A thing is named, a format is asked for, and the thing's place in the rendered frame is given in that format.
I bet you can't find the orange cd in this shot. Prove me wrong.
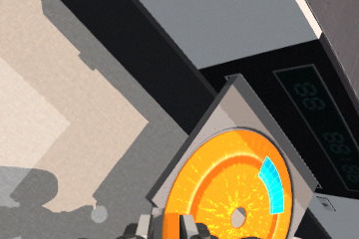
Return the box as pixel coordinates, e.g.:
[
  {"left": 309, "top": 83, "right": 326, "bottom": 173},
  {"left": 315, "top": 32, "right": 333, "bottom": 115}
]
[{"left": 163, "top": 130, "right": 291, "bottom": 239}]

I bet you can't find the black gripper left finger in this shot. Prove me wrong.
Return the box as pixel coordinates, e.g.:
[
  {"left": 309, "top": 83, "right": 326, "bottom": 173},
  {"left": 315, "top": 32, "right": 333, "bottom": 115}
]
[{"left": 116, "top": 215, "right": 154, "bottom": 239}]

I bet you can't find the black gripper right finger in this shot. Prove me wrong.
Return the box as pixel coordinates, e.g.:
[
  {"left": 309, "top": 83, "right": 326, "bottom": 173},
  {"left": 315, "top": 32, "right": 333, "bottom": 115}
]
[{"left": 179, "top": 214, "right": 262, "bottom": 239}]

